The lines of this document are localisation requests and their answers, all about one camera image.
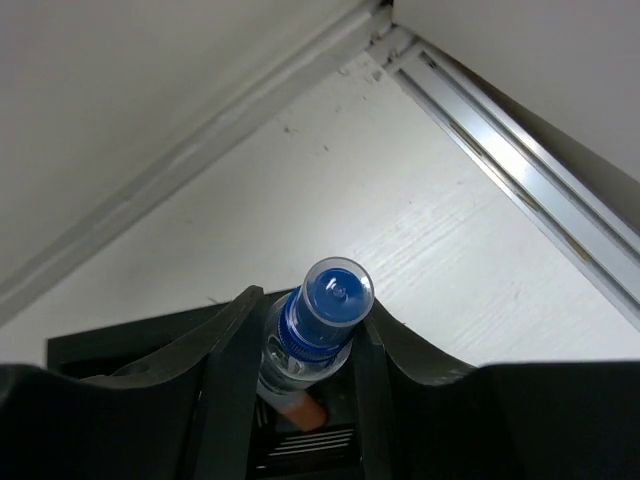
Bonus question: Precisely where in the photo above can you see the black two-compartment organizer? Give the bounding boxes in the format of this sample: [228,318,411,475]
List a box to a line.
[46,305,364,479]

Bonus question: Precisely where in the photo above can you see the orange blue-capped highlighter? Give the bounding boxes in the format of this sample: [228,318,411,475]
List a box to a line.
[257,257,375,432]

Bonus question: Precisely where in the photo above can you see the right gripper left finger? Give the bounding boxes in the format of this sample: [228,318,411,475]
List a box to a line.
[1,286,264,479]

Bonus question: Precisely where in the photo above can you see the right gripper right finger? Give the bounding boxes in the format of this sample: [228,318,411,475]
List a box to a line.
[352,305,639,479]

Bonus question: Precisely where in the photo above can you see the aluminium side rail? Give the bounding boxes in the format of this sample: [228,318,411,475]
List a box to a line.
[368,25,639,326]

